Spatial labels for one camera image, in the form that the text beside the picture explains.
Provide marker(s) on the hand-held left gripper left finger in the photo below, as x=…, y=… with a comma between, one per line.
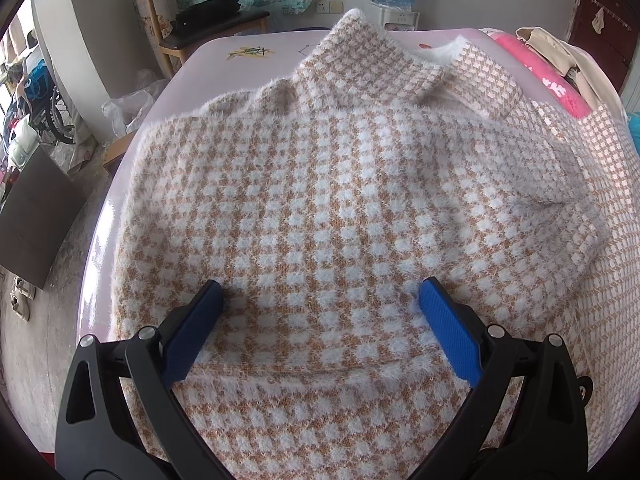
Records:
x=195, y=330

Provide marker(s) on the tan white houndstooth sweater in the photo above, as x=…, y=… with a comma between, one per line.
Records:
x=325, y=185

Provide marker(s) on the black bag on chair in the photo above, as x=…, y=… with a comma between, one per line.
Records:
x=210, y=10

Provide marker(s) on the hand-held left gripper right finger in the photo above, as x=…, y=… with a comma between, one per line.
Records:
x=450, y=330

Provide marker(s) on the white water dispenser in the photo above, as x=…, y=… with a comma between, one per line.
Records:
x=400, y=20

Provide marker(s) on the clear plastic bag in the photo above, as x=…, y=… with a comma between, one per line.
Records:
x=130, y=105

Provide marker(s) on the wheelchair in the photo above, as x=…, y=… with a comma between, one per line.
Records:
x=55, y=115

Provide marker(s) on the light shoe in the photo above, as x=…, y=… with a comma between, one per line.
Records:
x=19, y=307
x=24, y=287

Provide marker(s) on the white wall socket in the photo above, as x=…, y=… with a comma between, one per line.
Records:
x=329, y=7

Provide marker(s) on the dark grey board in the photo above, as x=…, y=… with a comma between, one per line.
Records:
x=35, y=220

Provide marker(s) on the beige garment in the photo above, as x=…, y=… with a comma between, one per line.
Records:
x=550, y=45

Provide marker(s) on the pile of assorted clutter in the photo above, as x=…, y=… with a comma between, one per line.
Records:
x=12, y=135

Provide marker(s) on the pink patterned blanket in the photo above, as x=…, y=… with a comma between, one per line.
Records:
x=550, y=85

